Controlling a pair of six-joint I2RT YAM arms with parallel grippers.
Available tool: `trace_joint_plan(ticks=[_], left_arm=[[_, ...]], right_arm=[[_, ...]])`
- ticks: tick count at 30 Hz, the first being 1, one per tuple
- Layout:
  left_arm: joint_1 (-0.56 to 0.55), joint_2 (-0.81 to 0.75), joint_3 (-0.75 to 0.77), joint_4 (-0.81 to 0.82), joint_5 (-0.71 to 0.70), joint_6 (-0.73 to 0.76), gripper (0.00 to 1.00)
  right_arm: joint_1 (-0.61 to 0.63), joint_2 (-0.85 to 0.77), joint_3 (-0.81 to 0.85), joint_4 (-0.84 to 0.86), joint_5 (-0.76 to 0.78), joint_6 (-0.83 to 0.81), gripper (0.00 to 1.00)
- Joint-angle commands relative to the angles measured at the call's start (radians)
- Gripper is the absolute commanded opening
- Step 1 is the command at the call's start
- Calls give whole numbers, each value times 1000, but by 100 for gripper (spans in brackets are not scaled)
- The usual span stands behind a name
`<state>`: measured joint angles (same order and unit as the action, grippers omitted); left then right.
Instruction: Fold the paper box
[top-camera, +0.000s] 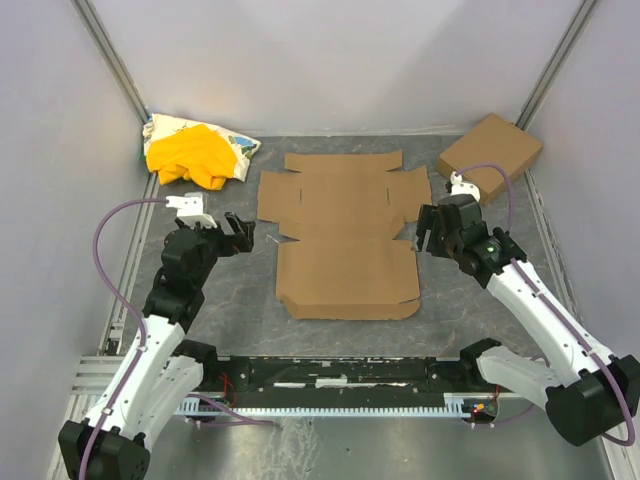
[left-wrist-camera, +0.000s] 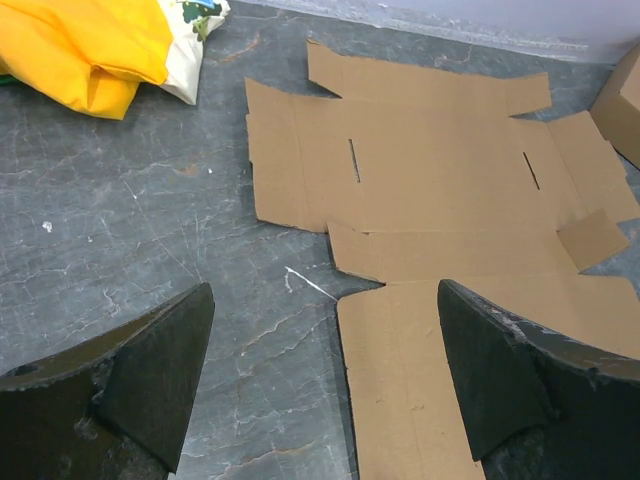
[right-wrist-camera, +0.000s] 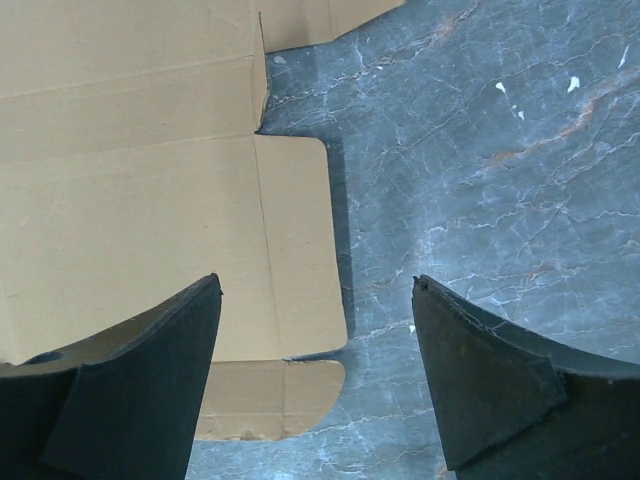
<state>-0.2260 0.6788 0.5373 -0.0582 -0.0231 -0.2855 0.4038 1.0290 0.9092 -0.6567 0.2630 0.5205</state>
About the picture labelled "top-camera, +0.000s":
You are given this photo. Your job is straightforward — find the right aluminium corner post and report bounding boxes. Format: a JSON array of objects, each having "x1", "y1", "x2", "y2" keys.
[{"x1": 514, "y1": 0, "x2": 601, "y2": 131}]

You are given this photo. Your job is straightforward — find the yellow cloth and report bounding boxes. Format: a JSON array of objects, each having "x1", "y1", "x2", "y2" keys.
[{"x1": 146, "y1": 125, "x2": 238, "y2": 191}]

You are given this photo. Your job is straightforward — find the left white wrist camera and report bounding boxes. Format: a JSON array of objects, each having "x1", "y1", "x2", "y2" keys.
[{"x1": 166, "y1": 192, "x2": 218, "y2": 228}]

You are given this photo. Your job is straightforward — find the aluminium frame rail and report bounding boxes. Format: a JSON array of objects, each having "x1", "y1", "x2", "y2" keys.
[{"x1": 71, "y1": 356, "x2": 124, "y2": 395}]

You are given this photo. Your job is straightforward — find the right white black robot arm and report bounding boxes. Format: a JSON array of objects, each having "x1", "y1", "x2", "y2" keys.
[{"x1": 416, "y1": 194, "x2": 639, "y2": 446}]

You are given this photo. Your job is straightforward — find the light blue cable duct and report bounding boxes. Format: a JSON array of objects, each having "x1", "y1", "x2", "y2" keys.
[{"x1": 174, "y1": 392, "x2": 506, "y2": 419}]

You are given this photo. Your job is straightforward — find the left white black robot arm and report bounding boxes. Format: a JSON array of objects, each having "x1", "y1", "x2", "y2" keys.
[{"x1": 58, "y1": 212, "x2": 255, "y2": 479}]

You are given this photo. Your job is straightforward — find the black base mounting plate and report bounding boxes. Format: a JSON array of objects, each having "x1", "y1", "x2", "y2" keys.
[{"x1": 195, "y1": 356, "x2": 495, "y2": 409}]

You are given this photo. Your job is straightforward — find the left aluminium corner post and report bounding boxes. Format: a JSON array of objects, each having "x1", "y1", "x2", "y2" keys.
[{"x1": 70, "y1": 0, "x2": 150, "y2": 123}]

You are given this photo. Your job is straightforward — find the aluminium corner post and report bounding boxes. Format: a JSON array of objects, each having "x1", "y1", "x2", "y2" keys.
[
  {"x1": 70, "y1": 0, "x2": 150, "y2": 123},
  {"x1": 514, "y1": 0, "x2": 601, "y2": 131}
]

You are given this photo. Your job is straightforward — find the white patterned cloth bag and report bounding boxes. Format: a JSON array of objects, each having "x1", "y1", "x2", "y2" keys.
[{"x1": 142, "y1": 113, "x2": 261, "y2": 182}]

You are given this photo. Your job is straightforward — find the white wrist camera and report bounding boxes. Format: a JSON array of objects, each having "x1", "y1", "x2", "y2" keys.
[
  {"x1": 166, "y1": 192, "x2": 218, "y2": 228},
  {"x1": 446, "y1": 171, "x2": 481, "y2": 202}
]

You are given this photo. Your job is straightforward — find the closed brown cardboard box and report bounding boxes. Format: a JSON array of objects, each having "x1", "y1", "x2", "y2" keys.
[{"x1": 436, "y1": 114, "x2": 543, "y2": 182}]

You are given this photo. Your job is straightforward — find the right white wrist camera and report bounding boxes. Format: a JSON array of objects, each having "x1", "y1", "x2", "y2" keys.
[{"x1": 446, "y1": 171, "x2": 481, "y2": 202}]

